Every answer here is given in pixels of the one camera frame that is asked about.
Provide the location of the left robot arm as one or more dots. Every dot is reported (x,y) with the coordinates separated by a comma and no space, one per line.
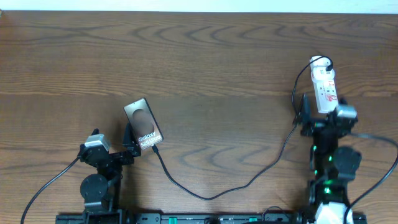
(101,190)

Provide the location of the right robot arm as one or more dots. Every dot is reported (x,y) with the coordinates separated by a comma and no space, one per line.
(334,166)

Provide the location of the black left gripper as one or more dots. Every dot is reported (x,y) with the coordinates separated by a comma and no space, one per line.
(131,151)

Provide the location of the Galaxy S25 Ultra smartphone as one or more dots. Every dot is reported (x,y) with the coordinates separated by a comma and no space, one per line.
(145,129)

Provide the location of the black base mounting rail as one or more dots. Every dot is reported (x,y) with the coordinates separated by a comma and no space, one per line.
(156,218)

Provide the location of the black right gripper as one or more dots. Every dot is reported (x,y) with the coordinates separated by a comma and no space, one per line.
(313,126)

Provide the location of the white power strip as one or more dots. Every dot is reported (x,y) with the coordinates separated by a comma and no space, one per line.
(322,75)

